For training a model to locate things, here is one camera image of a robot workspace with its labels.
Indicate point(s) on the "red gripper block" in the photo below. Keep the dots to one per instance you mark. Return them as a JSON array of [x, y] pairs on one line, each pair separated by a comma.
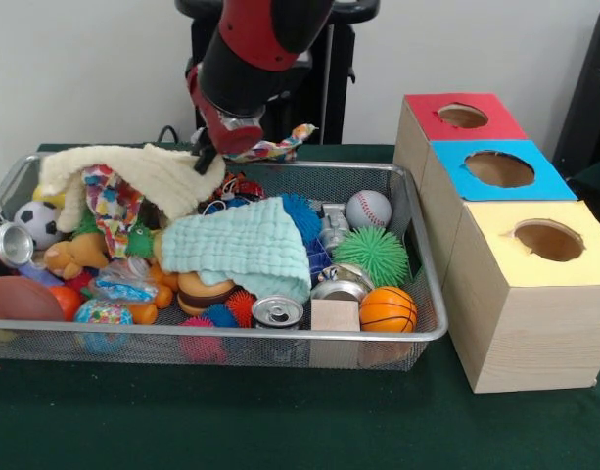
[[238, 142]]

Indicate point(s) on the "cream waffle cloth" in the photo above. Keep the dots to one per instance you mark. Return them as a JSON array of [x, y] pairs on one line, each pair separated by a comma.
[[167, 181]]

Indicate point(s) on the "mint waffle cloth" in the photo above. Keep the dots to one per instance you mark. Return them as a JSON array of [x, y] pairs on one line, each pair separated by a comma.
[[231, 245]]

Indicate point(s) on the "clear crinkled plastic packet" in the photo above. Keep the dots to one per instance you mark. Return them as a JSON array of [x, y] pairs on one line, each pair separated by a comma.
[[123, 286]]

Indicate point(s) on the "silver mesh bin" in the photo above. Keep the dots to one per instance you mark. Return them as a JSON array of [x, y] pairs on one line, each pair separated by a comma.
[[427, 294]]

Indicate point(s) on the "wooden box with three holes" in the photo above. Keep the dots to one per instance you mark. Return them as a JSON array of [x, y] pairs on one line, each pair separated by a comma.
[[534, 333]]

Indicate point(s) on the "blue spiky ball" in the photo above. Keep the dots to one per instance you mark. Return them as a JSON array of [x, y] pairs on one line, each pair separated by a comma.
[[299, 215]]

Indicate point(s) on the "silver can with pull tab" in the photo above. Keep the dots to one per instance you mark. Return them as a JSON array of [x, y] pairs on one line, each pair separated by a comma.
[[277, 311]]

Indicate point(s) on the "white toy baseball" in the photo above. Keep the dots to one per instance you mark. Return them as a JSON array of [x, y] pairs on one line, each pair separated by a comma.
[[369, 209]]

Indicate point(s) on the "small soccer ball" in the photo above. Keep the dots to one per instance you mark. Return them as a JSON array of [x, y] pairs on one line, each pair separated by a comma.
[[35, 222]]

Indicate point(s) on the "large green spiky ball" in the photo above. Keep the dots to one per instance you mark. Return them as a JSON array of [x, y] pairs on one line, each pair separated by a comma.
[[370, 252]]

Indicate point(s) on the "wooden block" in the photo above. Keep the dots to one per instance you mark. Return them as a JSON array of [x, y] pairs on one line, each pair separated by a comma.
[[335, 314]]

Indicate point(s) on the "orange toy basketball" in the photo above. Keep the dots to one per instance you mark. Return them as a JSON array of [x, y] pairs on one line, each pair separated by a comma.
[[388, 308]]

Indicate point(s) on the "dark green table cloth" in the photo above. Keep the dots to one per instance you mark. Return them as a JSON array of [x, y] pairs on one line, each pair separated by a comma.
[[595, 181], [280, 421]]

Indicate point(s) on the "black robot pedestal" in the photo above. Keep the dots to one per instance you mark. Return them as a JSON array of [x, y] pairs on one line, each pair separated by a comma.
[[338, 98]]

